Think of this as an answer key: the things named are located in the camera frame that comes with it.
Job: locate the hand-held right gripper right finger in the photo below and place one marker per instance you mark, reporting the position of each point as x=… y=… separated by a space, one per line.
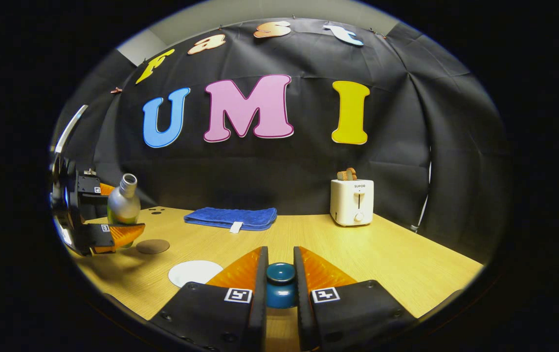
x=301 y=293

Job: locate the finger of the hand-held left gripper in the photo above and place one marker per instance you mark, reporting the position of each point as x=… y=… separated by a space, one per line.
x=87 y=188
x=94 y=237

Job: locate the round brown coaster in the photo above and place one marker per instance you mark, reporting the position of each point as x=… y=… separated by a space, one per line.
x=152 y=246

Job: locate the toast slice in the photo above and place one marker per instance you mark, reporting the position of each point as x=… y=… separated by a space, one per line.
x=346 y=174

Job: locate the folded blue towel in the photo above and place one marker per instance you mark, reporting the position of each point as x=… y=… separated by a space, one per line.
x=230 y=217

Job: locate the white toaster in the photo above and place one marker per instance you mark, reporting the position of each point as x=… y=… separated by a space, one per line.
x=345 y=203

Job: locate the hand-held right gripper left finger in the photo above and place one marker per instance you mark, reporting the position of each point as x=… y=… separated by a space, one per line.
x=261 y=293

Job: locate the black backdrop cloth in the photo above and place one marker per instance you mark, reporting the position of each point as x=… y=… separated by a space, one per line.
x=308 y=166

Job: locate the green label silver water bottle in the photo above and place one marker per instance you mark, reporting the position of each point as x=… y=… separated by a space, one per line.
x=123 y=208

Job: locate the teal ceramic teacup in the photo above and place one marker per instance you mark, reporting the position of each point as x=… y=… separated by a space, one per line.
x=193 y=274

